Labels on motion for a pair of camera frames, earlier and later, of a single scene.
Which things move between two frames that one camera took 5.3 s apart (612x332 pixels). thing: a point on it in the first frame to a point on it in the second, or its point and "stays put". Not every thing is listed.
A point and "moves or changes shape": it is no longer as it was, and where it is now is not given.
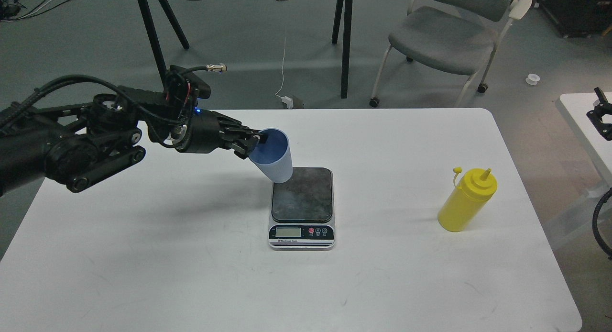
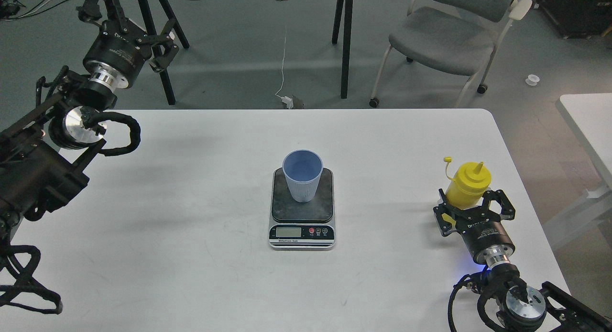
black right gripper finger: x=595 y=116 to x=486 y=237
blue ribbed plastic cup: x=274 y=159 to x=302 y=168
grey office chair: x=458 y=29 stays put
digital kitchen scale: x=302 y=211 stays put
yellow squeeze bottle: x=463 y=207 moves or changes shape
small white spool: x=532 y=79 stays put
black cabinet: x=579 y=12 stays put
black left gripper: x=204 y=131 to x=118 y=53
